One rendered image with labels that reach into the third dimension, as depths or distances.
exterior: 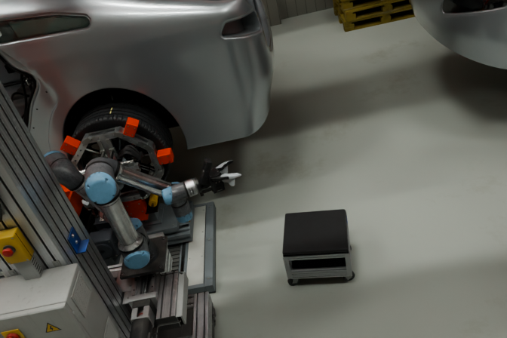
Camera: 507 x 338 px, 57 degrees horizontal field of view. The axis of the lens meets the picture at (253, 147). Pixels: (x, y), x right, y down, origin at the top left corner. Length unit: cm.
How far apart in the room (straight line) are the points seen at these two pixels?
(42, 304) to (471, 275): 237
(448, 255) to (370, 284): 54
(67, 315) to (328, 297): 170
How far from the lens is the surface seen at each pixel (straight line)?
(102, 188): 197
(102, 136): 299
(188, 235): 348
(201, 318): 289
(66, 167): 242
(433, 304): 306
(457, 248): 334
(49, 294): 195
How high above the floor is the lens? 248
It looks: 35 degrees down
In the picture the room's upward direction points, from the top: 14 degrees counter-clockwise
